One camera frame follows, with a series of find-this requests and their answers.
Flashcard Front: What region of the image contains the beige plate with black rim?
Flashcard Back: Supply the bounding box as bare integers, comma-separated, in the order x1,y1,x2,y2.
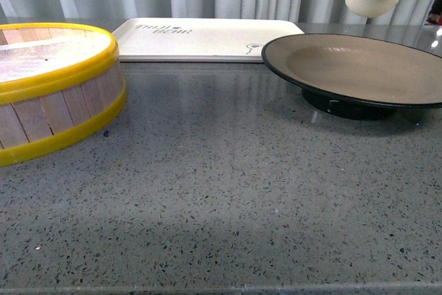
262,34,441,120

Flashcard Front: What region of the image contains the white rectangular tray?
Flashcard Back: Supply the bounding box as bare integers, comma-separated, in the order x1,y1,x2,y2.
113,18,302,63

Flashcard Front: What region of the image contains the white steamer liner cloth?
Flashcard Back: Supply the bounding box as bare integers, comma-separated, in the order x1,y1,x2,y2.
1,36,109,82

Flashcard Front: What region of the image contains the bamboo steamer with yellow bands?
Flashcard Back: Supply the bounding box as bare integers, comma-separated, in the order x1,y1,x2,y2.
1,22,126,166

